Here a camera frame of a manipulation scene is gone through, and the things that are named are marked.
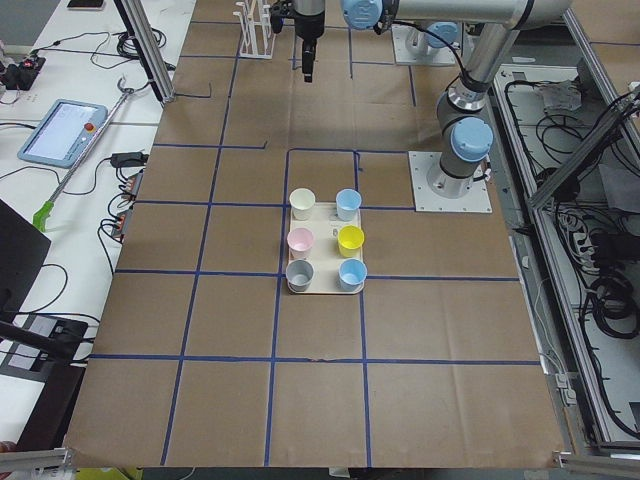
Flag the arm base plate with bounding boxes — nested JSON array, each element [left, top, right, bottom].
[[392, 21, 462, 67], [408, 151, 492, 214]]

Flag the smartphone on table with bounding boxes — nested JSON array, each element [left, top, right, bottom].
[[67, 0, 105, 11]]

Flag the black monitor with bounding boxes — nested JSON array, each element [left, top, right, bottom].
[[0, 201, 51, 323]]

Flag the white wire cup rack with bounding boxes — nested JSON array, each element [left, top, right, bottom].
[[233, 0, 275, 60]]

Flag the grey plastic cup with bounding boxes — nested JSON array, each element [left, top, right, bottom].
[[285, 259, 315, 293]]

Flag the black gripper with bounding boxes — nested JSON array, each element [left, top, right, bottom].
[[292, 0, 325, 83]]

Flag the pink plastic cup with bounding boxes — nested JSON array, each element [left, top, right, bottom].
[[287, 227, 315, 259]]

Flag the black power adapter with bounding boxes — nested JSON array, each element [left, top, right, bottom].
[[110, 152, 149, 168]]

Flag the aluminium frame post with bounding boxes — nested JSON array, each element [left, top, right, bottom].
[[114, 0, 175, 105]]

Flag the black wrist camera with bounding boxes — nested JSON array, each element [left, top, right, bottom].
[[269, 0, 295, 34]]

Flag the yellow plastic cup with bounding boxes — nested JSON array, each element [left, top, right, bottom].
[[337, 225, 365, 258]]

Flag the white plastic cup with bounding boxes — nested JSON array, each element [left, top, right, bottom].
[[289, 188, 316, 221]]

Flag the blue teach pendant tablet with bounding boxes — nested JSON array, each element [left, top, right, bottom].
[[17, 99, 108, 169]]

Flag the metal reacher grabber tool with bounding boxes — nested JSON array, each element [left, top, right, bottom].
[[32, 74, 139, 232]]

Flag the beige plastic tray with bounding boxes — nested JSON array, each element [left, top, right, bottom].
[[287, 202, 364, 295]]

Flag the light blue plastic cup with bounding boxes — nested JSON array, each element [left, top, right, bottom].
[[336, 188, 362, 222]]

